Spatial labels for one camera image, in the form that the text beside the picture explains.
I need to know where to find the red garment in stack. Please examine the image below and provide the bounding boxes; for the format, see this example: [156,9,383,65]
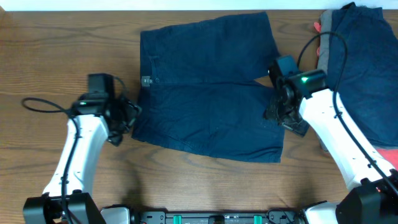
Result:
[313,22,397,169]

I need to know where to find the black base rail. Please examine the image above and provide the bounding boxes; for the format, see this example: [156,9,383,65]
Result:
[135,209,307,224]

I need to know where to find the navy blue shorts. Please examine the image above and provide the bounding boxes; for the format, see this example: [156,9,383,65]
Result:
[132,12,284,163]

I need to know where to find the grey garment in stack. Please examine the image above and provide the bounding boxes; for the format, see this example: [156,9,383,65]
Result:
[310,8,398,153]

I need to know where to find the navy shorts on stack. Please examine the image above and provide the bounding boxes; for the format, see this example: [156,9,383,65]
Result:
[326,1,398,148]

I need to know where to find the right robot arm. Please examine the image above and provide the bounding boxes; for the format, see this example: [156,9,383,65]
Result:
[264,55,397,223]

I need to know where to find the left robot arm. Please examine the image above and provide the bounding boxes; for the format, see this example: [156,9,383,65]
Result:
[23,73,141,223]

